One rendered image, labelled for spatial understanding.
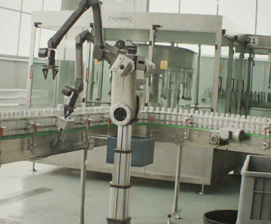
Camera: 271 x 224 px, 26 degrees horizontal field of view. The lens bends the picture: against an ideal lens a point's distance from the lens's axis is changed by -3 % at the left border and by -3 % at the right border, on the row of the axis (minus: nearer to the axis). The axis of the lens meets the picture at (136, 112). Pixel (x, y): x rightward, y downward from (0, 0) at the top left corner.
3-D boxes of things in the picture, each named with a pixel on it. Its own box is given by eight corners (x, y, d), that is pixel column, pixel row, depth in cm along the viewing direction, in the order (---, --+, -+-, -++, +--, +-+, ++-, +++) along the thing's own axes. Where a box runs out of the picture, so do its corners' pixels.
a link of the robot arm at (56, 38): (88, 1, 404) (94, 3, 414) (82, -4, 405) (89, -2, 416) (49, 48, 414) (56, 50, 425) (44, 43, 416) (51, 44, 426)
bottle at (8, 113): (12, 136, 399) (13, 111, 398) (4, 136, 396) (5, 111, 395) (9, 135, 404) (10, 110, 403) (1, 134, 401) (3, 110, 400)
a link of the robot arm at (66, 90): (81, 83, 440) (83, 87, 448) (67, 77, 442) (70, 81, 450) (73, 97, 436) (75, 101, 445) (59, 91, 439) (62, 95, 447)
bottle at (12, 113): (5, 134, 405) (6, 110, 404) (10, 134, 410) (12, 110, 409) (11, 135, 402) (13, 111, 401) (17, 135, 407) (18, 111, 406)
